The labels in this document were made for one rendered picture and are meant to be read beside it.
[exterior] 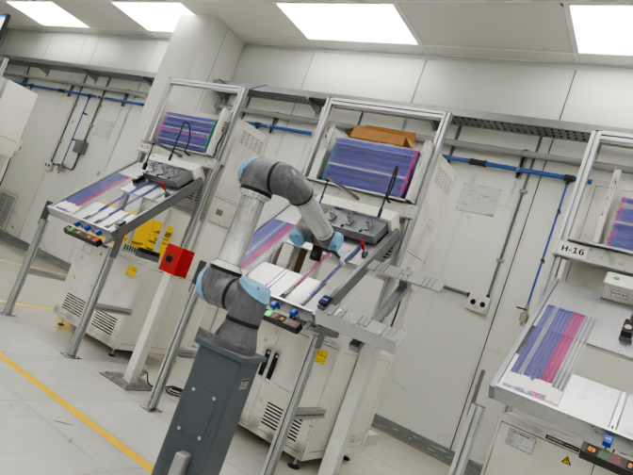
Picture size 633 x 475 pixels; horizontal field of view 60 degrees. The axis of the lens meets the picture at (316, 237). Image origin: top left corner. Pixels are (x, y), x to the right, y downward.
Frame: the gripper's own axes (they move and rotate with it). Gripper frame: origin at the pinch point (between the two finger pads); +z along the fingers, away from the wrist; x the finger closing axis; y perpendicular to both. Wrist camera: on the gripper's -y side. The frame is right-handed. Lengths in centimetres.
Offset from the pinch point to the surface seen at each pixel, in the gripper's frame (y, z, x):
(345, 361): -23, 43, -10
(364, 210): 41.6, 9.8, 9.1
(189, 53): 204, 40, 318
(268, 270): -12.7, 4.0, 29.4
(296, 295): -20.5, 1.9, 6.2
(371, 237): 25.9, 8.3, -4.8
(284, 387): -47, 46, 12
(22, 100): 88, 31, 460
